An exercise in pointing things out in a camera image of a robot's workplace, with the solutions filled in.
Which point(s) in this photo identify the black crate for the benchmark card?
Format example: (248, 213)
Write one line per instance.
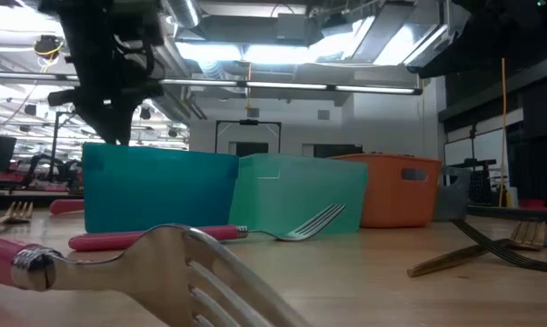
(480, 186)

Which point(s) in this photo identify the gold fork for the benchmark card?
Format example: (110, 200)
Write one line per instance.
(19, 213)
(437, 264)

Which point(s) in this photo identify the small black gantry frame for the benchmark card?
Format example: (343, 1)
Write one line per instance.
(248, 122)

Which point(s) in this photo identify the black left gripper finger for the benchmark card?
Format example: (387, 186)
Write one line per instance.
(124, 118)
(101, 120)

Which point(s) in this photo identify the grey plastic bin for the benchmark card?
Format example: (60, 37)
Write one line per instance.
(450, 200)

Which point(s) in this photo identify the round silver air duct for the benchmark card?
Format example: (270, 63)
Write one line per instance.
(185, 11)

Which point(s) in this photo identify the dark teal plastic bin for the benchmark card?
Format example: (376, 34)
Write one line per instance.
(160, 191)

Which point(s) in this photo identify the light green plastic bin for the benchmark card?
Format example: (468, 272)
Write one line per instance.
(296, 191)

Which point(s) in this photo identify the black tripod stand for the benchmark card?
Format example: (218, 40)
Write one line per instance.
(473, 136)

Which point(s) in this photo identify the orange plastic bin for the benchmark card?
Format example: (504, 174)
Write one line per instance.
(391, 200)

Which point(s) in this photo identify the whiteboard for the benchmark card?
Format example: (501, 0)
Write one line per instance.
(457, 150)

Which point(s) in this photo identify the long ceiling light strip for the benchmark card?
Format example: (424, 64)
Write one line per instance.
(291, 85)

